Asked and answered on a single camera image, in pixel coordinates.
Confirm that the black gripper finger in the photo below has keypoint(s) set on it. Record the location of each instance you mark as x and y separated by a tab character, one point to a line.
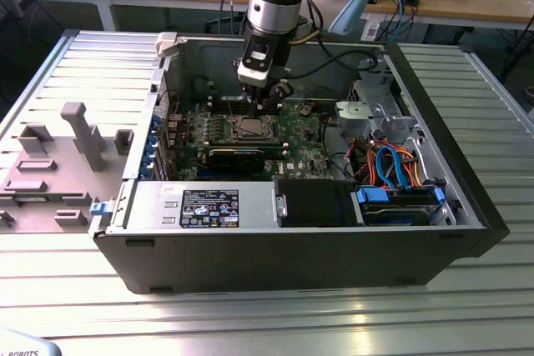
254	97
279	93

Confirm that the metal locking lever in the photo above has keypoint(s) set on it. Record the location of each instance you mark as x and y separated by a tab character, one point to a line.
229	103

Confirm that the silver CPU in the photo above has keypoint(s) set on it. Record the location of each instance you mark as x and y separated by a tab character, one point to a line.
252	126

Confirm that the black RAM slot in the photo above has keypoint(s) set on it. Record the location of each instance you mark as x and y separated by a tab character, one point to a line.
219	109
219	113
219	101
219	105

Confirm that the CPU socket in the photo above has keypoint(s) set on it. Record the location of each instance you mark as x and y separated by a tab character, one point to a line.
232	135

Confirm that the green motherboard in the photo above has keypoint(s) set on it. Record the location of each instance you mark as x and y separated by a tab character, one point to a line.
304	151

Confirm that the black graphics card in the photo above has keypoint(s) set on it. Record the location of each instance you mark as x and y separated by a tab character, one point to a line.
238	160

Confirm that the grey metal drive cage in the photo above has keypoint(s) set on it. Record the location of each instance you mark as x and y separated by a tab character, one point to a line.
354	116

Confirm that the white tag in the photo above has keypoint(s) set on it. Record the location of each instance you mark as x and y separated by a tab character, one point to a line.
372	33

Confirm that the blue card clip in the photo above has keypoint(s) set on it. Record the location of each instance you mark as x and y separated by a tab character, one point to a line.
153	140
149	159
145	172
156	121

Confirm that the beige case latch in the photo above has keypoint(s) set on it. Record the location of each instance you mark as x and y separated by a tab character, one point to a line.
167	43

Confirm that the black drive bay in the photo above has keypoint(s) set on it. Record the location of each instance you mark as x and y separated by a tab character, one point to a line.
313	204

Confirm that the grey power supply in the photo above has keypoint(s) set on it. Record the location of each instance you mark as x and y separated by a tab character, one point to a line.
150	206

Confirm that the black PC case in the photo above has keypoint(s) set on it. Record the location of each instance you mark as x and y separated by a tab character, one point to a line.
250	260

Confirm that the hard disk in blue carrier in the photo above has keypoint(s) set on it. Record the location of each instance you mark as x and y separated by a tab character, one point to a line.
392	214

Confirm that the blue case latch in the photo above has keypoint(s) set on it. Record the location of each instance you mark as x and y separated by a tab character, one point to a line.
98	209

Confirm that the grey parts rack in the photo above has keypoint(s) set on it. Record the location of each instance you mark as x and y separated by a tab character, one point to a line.
62	172

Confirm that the pale teach pendant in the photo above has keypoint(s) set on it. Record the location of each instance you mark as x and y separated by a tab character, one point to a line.
25	345

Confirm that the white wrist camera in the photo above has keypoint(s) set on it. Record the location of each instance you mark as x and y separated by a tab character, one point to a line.
254	70

